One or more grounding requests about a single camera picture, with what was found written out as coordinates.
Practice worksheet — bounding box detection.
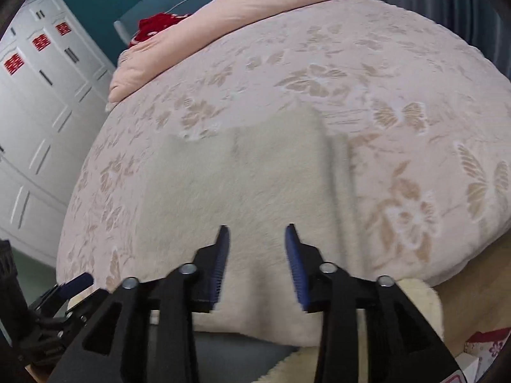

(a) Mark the pink butterfly pattern bedspread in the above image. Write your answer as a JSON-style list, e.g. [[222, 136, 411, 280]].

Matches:
[[56, 0, 510, 286]]

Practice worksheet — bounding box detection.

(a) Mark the white wardrobe with red stickers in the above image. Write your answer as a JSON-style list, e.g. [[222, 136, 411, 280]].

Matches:
[[1, 0, 113, 266]]

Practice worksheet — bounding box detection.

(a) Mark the cream sweater with black hearts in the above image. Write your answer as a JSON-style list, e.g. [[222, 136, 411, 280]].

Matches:
[[133, 106, 365, 347]]

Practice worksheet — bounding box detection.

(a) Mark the red garment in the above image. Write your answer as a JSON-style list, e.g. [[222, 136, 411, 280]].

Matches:
[[128, 13, 190, 48]]

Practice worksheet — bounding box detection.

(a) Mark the red floral white box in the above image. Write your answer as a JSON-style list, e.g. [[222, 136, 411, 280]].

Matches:
[[455, 328, 510, 383]]

